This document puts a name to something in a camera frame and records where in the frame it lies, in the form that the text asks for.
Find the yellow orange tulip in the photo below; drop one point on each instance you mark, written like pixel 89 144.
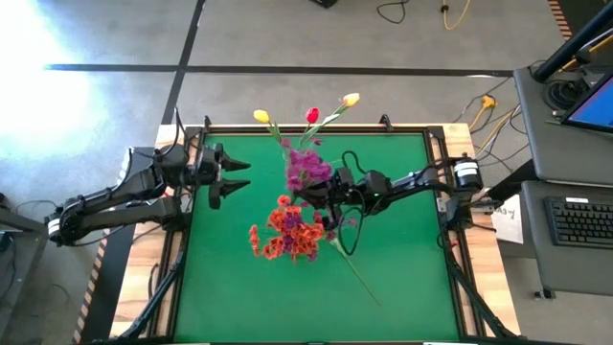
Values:
pixel 351 99
pixel 261 116

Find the orange artificial flower bunch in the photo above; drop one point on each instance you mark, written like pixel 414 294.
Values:
pixel 278 218
pixel 306 235

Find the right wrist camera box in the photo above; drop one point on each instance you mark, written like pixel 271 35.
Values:
pixel 345 179

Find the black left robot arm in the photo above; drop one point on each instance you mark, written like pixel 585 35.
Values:
pixel 120 201

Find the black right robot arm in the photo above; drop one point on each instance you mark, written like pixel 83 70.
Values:
pixel 416 182

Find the black floor box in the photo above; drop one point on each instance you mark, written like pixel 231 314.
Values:
pixel 325 3

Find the dark grey computer desk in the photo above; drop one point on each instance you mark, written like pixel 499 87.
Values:
pixel 551 148

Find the black hazard-striped platform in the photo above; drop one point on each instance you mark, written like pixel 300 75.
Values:
pixel 112 287

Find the black metal table frame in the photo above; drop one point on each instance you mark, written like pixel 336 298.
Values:
pixel 412 130

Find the black keyboard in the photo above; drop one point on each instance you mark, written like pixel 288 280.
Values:
pixel 579 223

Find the green table mat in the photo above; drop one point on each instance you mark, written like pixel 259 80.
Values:
pixel 239 297

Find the white paper sheet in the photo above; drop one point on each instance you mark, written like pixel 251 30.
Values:
pixel 510 225

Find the grey metal stand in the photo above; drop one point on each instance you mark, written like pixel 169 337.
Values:
pixel 24 268

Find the black slanted pole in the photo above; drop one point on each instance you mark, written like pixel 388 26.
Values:
pixel 565 50

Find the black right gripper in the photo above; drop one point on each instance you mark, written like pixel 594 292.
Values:
pixel 340 199

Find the black diagonal frame strut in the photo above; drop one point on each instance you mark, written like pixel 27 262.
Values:
pixel 158 297
pixel 474 297

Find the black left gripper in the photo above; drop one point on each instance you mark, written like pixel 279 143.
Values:
pixel 206 167

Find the black frame clamp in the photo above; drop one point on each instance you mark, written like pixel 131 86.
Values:
pixel 207 122
pixel 385 121

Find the blue-screen monitor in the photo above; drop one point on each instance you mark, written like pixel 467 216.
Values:
pixel 598 108

